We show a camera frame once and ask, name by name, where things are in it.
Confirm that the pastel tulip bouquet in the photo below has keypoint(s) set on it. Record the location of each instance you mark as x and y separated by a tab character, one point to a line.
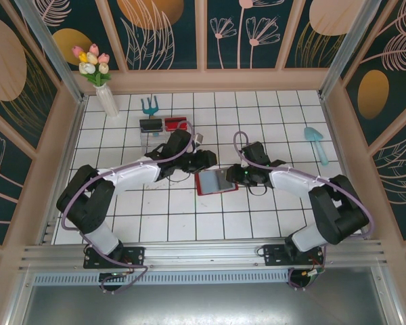
88	66

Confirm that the aluminium frame post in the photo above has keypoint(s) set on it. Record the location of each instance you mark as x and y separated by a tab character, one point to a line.
345	50
54	57

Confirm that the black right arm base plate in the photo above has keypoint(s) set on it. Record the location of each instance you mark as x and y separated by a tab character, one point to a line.
274	254

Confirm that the black card case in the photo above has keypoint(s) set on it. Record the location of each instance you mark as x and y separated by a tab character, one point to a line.
151	125

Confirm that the aluminium mounting rail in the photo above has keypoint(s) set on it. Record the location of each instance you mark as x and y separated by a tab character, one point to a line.
203	252

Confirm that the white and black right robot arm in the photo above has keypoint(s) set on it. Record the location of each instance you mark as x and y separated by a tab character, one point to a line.
287	177

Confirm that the light blue garden trowel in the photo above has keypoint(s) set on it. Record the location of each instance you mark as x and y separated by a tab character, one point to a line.
315	137

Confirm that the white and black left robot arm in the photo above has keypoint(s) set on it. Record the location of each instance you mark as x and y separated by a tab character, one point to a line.
132	174

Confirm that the grey metal panel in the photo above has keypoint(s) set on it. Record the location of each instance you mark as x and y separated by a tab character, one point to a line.
203	304

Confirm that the teal garden fork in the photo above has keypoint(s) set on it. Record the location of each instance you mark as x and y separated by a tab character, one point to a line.
150	107

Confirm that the silver credit card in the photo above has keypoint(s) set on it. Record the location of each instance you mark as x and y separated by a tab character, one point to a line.
223	183

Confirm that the white ribbed vase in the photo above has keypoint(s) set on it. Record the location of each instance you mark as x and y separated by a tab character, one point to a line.
108	101

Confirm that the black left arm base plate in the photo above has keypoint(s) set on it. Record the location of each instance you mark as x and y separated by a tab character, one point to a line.
135	255

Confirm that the red card holder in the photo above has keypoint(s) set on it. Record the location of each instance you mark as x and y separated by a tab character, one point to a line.
199	184

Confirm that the red card case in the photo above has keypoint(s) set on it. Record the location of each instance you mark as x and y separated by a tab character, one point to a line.
170	123

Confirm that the clear acrylic organizer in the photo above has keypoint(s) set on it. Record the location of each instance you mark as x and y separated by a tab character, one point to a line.
149	142

